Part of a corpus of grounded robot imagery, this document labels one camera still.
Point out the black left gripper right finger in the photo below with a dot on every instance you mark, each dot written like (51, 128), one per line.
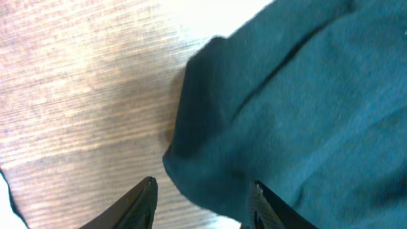
(268, 211)

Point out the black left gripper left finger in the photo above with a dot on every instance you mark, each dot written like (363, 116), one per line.
(134, 210)

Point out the black t-shirt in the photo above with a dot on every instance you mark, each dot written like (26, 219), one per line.
(309, 97)

